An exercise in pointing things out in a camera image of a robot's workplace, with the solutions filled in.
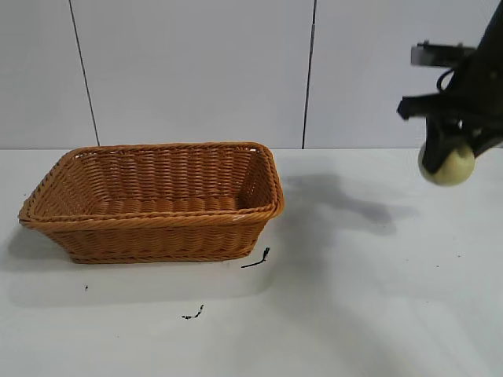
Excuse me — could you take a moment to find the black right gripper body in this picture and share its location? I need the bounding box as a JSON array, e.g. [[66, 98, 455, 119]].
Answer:
[[397, 90, 503, 139]]

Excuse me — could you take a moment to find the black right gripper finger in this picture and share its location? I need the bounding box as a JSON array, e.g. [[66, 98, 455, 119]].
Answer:
[[470, 131, 503, 160], [425, 116, 461, 174]]

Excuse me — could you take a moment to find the pale yellow egg yolk pastry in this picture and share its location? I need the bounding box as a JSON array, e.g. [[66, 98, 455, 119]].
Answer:
[[417, 141, 475, 185]]

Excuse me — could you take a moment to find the brown woven wicker basket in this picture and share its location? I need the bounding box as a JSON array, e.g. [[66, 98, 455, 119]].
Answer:
[[17, 141, 286, 265]]

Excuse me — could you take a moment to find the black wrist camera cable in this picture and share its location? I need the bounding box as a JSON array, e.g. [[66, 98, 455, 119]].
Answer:
[[435, 64, 475, 94]]

